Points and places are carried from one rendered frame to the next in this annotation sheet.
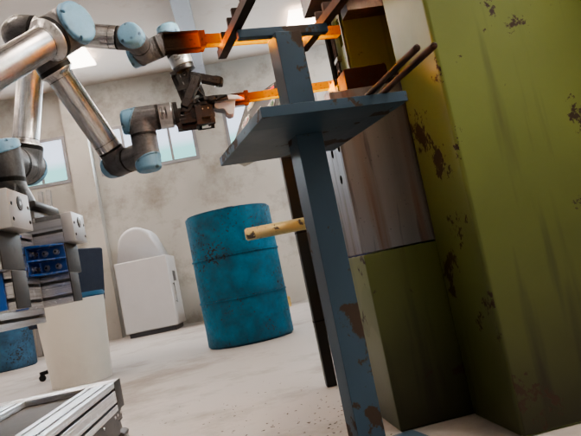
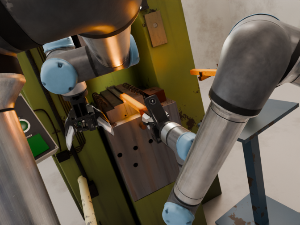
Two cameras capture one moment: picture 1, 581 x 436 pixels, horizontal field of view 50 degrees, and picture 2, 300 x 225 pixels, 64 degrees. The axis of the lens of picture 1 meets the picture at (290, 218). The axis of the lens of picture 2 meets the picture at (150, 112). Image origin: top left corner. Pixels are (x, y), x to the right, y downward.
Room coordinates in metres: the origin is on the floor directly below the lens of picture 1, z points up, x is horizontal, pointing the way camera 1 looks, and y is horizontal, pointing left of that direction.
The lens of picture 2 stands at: (1.92, 0.95, 1.33)
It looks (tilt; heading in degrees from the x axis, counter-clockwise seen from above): 21 degrees down; 263
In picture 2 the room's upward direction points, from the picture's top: 17 degrees counter-clockwise
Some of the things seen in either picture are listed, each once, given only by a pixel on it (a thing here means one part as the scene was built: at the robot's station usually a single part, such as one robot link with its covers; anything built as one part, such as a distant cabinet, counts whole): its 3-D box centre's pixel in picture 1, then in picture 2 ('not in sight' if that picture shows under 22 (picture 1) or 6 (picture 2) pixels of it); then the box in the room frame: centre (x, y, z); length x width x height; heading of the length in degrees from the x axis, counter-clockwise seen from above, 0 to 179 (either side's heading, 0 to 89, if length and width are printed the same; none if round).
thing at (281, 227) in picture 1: (305, 223); (86, 202); (2.22, -0.05, 0.62); 0.44 x 0.05 x 0.05; 99
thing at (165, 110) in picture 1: (167, 115); (174, 134); (1.79, 0.30, 0.99); 0.08 x 0.05 x 0.08; 9
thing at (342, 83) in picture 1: (362, 81); (153, 95); (1.72, -0.28, 0.95); 0.12 x 0.09 x 0.07; 99
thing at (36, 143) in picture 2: not in sight; (35, 146); (2.28, 0.03, 1.01); 0.07 x 0.05 x 0.07; 34
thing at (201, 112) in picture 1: (194, 113); (163, 129); (1.80, 0.22, 0.98); 0.12 x 0.08 x 0.09; 99
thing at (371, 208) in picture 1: (419, 167); (137, 135); (1.87, -0.42, 0.69); 0.56 x 0.38 x 0.45; 99
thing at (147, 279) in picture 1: (148, 279); not in sight; (8.44, 2.07, 0.72); 0.73 x 0.65 x 1.44; 95
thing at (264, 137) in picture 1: (303, 132); (246, 115); (1.33, -0.07, 0.75); 0.40 x 0.30 x 0.02; 18
